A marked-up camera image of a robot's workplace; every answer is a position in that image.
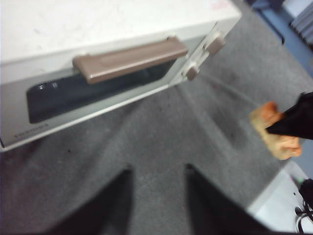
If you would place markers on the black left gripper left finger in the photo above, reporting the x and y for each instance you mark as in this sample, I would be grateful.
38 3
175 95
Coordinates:
107 210

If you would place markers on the beige oven control knob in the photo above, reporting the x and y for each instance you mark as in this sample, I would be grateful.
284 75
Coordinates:
193 73
216 43

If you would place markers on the cream white toaster oven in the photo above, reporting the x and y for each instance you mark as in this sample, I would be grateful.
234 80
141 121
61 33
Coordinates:
97 19

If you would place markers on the golden brown bread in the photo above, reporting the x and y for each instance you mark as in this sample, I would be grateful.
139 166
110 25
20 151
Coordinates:
261 117

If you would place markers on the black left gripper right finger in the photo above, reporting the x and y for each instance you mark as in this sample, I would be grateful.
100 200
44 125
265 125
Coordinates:
210 210

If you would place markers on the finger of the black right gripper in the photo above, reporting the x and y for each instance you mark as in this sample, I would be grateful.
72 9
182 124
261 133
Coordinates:
296 120

